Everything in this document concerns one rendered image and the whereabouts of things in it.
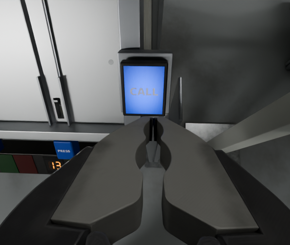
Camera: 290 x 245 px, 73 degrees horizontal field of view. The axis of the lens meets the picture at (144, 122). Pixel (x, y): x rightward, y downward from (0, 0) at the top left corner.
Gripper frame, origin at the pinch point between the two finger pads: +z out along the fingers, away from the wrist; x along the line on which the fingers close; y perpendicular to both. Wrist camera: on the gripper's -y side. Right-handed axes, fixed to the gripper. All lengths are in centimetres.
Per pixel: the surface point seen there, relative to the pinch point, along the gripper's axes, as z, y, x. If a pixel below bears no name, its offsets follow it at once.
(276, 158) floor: 64, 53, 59
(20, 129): 8.1, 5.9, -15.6
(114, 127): 8.9, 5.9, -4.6
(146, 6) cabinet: 39.4, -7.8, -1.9
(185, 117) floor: 77, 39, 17
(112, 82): 9.7, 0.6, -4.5
